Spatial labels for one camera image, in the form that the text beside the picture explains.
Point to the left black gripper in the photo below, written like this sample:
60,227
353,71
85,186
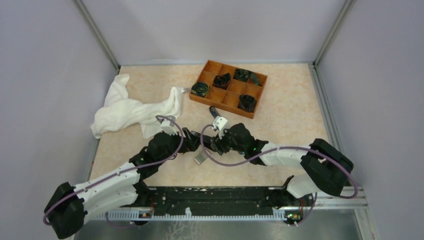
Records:
190,142

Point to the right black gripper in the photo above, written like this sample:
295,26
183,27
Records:
218,144

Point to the silver staple strip tray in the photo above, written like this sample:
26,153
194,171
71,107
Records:
201,157

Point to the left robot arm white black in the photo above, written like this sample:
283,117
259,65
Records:
71,206

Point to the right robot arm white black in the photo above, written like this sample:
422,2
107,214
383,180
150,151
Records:
326,169

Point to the orange compartment tray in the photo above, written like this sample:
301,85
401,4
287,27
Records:
228,100

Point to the white crumpled towel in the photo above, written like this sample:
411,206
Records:
120,111

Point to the black rolled tape red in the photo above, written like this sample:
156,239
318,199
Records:
222,81

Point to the dark rolled tape green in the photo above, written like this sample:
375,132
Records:
200,89

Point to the dark rolled tape top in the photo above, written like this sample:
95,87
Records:
244,75

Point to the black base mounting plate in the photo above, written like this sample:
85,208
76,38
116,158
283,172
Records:
219,201

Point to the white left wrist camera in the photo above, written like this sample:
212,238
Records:
168,127

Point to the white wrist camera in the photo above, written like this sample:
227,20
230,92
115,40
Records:
220,124
168,127

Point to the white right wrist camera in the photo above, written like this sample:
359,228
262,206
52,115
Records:
220,124

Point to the aluminium frame rail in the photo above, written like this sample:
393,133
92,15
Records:
322,201

